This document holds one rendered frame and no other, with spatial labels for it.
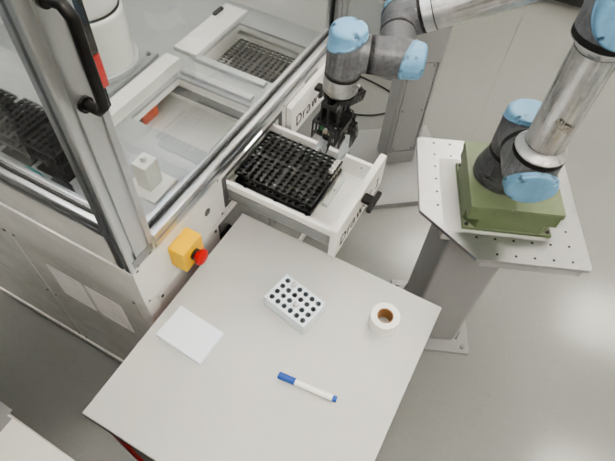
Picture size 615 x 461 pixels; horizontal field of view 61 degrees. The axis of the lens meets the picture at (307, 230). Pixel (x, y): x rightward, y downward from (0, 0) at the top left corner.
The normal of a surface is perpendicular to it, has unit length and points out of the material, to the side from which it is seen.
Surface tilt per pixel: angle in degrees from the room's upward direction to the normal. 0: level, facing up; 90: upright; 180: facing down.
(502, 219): 90
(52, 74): 90
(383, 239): 0
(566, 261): 0
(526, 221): 90
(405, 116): 90
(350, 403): 0
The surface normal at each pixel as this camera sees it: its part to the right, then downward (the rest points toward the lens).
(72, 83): 0.88, 0.41
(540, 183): -0.15, 0.87
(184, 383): 0.04, -0.59
